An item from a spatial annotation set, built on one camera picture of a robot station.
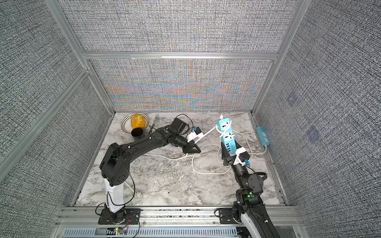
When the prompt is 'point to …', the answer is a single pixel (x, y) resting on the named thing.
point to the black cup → (137, 132)
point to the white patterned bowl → (126, 123)
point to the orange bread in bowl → (138, 120)
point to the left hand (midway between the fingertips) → (202, 150)
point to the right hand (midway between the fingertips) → (230, 138)
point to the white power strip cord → (185, 156)
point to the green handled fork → (157, 117)
